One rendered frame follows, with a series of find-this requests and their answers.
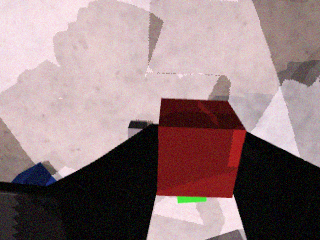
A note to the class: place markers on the green block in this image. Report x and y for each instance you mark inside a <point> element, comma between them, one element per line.
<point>186,199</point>

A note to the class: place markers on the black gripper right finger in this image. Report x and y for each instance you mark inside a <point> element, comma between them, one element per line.
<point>277,193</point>

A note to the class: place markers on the red block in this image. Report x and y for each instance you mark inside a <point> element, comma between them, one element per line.
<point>199,148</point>

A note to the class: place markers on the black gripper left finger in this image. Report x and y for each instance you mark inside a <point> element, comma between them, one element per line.
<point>110,199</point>

